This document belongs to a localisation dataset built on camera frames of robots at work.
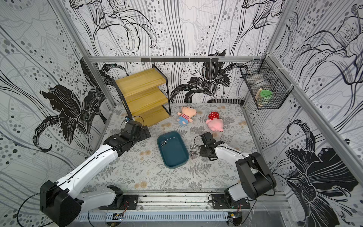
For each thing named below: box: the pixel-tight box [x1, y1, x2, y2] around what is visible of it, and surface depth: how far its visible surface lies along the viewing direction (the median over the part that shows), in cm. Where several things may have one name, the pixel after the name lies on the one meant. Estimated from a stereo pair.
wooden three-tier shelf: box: [111, 63, 172, 128], surface depth 96 cm
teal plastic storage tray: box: [156, 130, 190, 170], surface depth 93 cm
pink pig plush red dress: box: [205, 111, 224, 133], surface depth 103 cm
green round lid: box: [259, 89, 273, 98], surface depth 80 cm
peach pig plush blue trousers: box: [176, 106, 198, 126], surface depth 106 cm
